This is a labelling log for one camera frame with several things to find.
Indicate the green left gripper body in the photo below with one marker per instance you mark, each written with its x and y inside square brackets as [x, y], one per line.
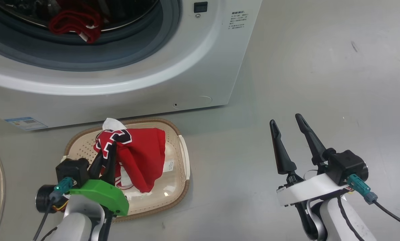
[102, 194]

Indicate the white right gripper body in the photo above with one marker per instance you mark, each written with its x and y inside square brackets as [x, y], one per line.
[310, 190]

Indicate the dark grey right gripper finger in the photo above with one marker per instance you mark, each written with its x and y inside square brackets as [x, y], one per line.
[283, 157]
[315, 144]

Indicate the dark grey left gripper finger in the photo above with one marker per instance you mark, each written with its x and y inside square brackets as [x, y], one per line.
[110, 164]
[96, 169]

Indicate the red jersey with black numbers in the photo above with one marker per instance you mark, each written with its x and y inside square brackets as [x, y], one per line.
[143, 157]

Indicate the plain red garment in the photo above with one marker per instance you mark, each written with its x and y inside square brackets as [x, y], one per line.
[69, 18]

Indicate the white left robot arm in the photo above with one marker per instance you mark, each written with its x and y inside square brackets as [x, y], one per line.
[76, 224]

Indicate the cream perforated laundry basket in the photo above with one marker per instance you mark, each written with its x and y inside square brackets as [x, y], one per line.
[173, 187]

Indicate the grey rubber door seal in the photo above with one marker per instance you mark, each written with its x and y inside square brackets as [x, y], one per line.
[86, 57]

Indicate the white front-load washing machine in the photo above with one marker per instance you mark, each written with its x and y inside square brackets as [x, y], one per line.
[186, 67]

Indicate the steel washing machine drum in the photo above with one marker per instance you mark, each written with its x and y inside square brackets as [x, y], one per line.
[126, 10]

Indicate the black door lock socket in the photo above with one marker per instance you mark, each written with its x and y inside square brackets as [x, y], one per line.
[201, 7]

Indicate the blue energy label sticker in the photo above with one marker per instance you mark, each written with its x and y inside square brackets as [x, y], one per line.
[25, 123]

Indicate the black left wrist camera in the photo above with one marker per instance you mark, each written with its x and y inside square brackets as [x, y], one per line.
[71, 170]

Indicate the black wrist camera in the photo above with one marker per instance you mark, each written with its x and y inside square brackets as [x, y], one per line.
[345, 164]
[71, 170]

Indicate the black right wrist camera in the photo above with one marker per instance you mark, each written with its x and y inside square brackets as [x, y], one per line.
[345, 164]

